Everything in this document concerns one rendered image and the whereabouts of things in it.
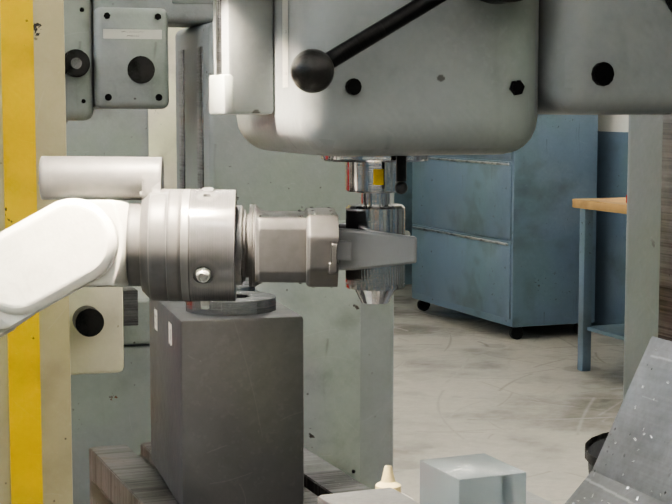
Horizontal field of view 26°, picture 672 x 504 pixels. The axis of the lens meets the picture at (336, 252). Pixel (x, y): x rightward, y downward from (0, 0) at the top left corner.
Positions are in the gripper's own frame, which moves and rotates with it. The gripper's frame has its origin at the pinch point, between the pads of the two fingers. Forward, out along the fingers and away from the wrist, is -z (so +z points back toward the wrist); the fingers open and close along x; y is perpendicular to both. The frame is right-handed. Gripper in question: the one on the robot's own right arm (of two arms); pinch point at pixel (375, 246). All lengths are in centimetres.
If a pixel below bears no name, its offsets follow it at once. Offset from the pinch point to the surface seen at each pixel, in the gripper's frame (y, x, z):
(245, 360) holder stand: 13.1, 22.9, 10.6
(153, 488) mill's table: 27.8, 31.4, 20.1
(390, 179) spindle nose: -5.4, -2.2, -1.0
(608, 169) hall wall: 21, 738, -190
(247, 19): -17.3, -5.6, 10.1
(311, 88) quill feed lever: -12.1, -16.0, 5.6
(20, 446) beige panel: 54, 162, 56
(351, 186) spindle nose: -4.8, -1.4, 2.0
